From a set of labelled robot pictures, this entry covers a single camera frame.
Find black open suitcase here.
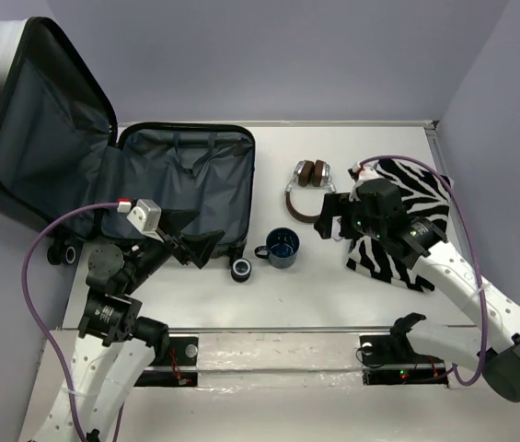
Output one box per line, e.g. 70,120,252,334
0,17,256,263

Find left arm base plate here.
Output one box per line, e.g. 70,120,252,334
134,335,199,388

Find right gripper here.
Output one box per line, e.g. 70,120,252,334
313,192,386,241

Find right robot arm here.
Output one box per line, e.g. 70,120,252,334
314,178,520,402

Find zebra striped blanket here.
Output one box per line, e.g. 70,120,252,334
346,159,452,293

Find brown silver headphones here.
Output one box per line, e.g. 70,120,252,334
283,160,337,224

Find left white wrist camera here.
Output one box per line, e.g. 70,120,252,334
126,199,162,241

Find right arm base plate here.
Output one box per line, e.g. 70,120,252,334
355,334,449,386

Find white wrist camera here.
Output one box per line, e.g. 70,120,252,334
348,163,381,188
126,199,162,241

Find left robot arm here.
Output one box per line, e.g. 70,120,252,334
20,199,224,441

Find dark blue mug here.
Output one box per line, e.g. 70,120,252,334
254,227,300,270

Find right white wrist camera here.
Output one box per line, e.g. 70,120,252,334
348,163,381,188

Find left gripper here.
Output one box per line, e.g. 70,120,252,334
122,206,225,292

